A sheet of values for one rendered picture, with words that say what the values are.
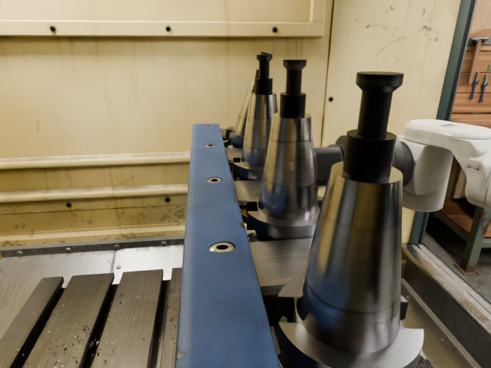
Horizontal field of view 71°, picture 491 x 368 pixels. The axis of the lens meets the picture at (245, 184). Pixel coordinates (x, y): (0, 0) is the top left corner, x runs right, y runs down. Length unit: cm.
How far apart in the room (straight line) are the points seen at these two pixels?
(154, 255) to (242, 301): 75
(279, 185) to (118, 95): 62
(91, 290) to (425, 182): 61
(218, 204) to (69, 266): 74
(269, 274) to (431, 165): 35
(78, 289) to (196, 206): 53
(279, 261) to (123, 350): 44
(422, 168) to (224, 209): 33
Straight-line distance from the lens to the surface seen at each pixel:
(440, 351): 101
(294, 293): 17
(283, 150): 23
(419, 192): 52
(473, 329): 97
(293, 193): 23
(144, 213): 89
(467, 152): 48
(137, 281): 74
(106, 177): 87
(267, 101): 33
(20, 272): 100
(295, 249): 22
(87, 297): 73
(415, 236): 110
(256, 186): 31
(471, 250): 254
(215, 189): 28
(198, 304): 17
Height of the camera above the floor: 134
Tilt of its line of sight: 22 degrees down
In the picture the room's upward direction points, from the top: straight up
